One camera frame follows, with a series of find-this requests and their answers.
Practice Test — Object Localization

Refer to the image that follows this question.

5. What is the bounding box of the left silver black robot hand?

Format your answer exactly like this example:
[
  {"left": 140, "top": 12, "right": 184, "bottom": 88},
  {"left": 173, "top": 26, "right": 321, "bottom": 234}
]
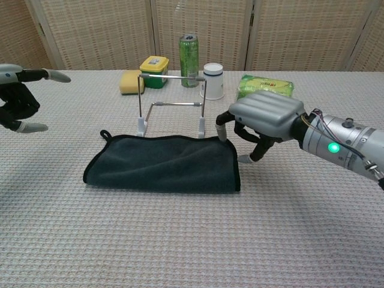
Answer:
[{"left": 0, "top": 63, "right": 72, "bottom": 133}]

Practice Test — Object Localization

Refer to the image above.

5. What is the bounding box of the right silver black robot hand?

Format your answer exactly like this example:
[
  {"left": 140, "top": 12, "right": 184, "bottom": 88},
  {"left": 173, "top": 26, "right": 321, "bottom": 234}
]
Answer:
[{"left": 215, "top": 91, "right": 305, "bottom": 164}]

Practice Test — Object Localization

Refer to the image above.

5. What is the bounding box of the yellow and dark towel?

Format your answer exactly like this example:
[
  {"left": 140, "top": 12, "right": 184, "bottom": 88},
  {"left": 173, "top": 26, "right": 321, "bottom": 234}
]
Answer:
[{"left": 83, "top": 129, "right": 242, "bottom": 193}]

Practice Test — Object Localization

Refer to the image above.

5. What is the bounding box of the green tissue pack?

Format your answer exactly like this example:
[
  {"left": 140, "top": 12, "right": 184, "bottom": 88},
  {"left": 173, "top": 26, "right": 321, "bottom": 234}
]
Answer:
[{"left": 236, "top": 74, "right": 295, "bottom": 100}]

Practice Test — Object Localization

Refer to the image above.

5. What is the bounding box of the white paper cup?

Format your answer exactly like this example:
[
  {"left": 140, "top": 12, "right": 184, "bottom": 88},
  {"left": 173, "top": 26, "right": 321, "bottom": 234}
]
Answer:
[{"left": 203, "top": 62, "right": 225, "bottom": 101}]

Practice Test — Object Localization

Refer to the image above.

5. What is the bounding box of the green drink can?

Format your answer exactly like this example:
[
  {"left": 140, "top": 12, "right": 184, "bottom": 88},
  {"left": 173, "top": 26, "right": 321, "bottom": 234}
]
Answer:
[{"left": 179, "top": 34, "right": 200, "bottom": 88}]

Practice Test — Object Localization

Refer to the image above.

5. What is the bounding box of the beige folding screen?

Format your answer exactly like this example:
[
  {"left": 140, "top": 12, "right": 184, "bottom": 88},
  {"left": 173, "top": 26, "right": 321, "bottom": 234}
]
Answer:
[{"left": 0, "top": 0, "right": 384, "bottom": 74}]

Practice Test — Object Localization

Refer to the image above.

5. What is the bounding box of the yellow sponge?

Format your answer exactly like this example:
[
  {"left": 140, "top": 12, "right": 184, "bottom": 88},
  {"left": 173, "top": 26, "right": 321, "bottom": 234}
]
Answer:
[{"left": 119, "top": 70, "right": 146, "bottom": 97}]

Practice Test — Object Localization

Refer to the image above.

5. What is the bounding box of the green container with yellow lid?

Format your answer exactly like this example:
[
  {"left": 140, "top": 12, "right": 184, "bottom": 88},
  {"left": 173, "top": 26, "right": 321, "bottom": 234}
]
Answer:
[{"left": 139, "top": 56, "right": 170, "bottom": 89}]

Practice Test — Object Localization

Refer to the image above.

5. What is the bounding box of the grey woven tablecloth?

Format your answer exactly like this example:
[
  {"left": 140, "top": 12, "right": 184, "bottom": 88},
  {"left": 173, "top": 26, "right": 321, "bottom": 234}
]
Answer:
[{"left": 0, "top": 69, "right": 384, "bottom": 288}]

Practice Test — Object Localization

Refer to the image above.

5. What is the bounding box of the metal wire rack stand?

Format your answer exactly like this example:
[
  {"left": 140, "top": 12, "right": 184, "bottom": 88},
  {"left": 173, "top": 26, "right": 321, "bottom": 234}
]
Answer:
[{"left": 136, "top": 73, "right": 208, "bottom": 139}]

